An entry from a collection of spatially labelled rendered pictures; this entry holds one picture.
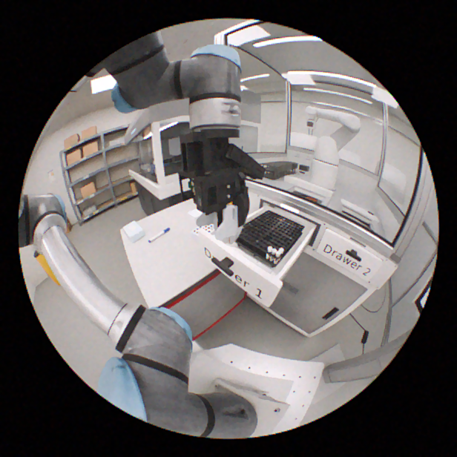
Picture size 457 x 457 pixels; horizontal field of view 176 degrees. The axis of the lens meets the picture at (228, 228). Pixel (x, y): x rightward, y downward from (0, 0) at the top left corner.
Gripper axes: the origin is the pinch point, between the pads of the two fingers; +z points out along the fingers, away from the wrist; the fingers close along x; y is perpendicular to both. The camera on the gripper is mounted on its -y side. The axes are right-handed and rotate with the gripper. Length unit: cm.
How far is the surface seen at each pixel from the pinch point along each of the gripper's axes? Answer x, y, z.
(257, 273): 8.5, -1.1, 7.4
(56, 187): -416, 208, -26
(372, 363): 86, -14, 44
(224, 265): 0.7, 1.7, 8.9
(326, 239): 19.1, -33.0, 10.9
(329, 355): 82, -30, 97
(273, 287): 13.2, -1.0, 8.5
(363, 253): 35.5, -32.9, 8.6
